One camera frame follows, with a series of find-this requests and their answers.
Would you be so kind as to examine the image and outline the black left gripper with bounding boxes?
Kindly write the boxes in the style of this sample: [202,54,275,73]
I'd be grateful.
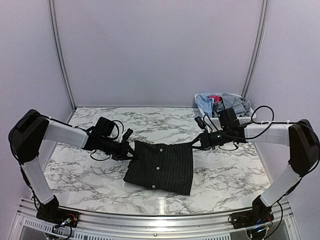
[99,136,139,161]

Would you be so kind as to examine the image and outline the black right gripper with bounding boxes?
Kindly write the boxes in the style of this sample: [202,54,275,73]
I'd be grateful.
[188,127,230,151]

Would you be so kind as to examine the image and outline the black pinstriped shirt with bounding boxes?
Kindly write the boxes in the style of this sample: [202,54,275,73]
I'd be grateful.
[123,140,194,196]

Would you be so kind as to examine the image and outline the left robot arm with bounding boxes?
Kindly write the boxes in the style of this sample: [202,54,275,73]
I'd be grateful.
[8,109,135,223]

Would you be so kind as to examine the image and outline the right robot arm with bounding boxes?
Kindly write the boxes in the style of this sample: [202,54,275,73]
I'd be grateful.
[190,108,320,229]

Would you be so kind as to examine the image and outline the white plastic laundry basket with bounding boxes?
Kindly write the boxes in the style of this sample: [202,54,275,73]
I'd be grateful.
[197,92,256,128]

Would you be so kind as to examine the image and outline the red garment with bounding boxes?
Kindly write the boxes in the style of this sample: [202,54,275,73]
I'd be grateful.
[207,95,223,103]

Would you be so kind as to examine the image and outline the grey denim jeans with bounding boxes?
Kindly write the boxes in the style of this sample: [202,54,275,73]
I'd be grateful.
[211,93,251,118]

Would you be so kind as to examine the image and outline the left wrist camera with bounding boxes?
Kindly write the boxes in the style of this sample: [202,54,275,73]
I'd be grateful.
[122,128,134,141]

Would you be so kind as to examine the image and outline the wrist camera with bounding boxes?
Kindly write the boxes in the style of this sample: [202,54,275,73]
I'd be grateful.
[122,128,134,141]
[194,116,212,133]

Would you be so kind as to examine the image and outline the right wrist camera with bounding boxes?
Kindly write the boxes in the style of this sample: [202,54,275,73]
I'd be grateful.
[194,116,212,133]

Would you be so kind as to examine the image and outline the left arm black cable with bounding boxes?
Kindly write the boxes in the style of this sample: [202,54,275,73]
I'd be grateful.
[89,119,126,161]

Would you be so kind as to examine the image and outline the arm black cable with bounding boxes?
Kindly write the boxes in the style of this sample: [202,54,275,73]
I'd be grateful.
[89,119,126,161]
[202,105,301,151]

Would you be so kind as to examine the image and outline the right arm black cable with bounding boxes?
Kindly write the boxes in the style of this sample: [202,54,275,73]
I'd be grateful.
[202,105,301,151]

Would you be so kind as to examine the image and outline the aluminium front rail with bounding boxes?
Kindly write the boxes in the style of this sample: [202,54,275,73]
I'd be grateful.
[14,206,293,240]

